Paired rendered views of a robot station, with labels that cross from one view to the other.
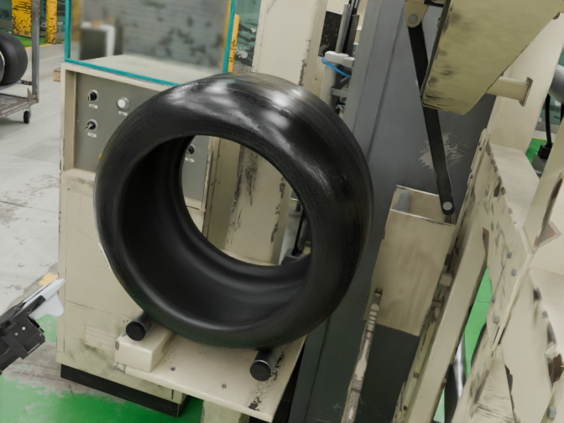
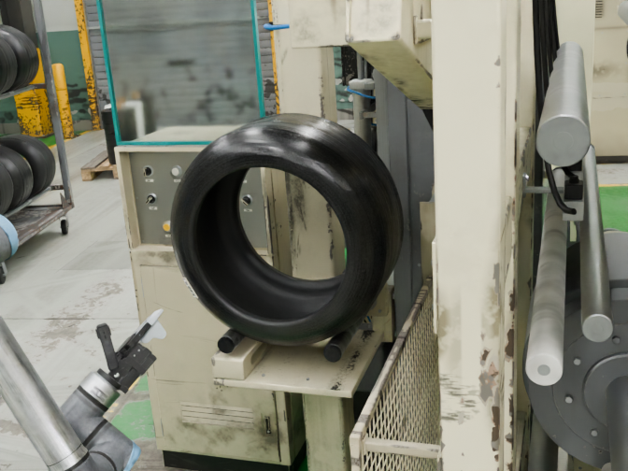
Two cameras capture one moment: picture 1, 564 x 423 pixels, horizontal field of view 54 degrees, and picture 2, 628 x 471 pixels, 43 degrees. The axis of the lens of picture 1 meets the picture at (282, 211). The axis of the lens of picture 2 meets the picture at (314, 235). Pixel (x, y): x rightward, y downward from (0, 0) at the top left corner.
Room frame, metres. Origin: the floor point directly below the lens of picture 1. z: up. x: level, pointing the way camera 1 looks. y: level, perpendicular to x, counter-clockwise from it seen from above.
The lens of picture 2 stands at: (-0.81, -0.21, 1.74)
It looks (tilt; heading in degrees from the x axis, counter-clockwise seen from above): 17 degrees down; 7
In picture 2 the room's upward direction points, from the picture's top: 4 degrees counter-clockwise
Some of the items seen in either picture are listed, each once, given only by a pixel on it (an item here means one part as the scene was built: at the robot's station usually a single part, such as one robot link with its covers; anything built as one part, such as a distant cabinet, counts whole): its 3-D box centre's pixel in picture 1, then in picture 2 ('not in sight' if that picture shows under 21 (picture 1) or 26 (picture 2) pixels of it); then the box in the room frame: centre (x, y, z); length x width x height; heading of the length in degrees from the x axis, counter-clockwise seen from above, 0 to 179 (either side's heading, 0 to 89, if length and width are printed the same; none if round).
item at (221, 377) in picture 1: (221, 345); (303, 355); (1.12, 0.09, 0.80); 0.37 x 0.36 x 0.02; 79
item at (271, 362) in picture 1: (282, 327); (350, 324); (1.09, -0.05, 0.90); 0.35 x 0.05 x 0.05; 169
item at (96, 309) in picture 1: (150, 238); (227, 302); (1.92, 0.48, 0.63); 0.56 x 0.41 x 1.27; 79
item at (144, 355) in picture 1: (169, 315); (253, 339); (1.15, 0.22, 0.83); 0.36 x 0.09 x 0.06; 169
